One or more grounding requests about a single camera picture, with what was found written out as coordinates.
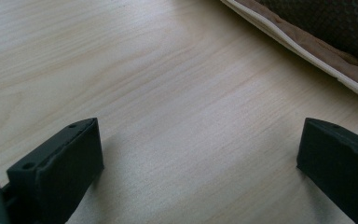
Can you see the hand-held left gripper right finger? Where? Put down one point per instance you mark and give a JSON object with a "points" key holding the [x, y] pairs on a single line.
{"points": [[341, 165]]}

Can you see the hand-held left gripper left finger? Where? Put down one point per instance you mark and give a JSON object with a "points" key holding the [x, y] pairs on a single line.
{"points": [[59, 174]]}

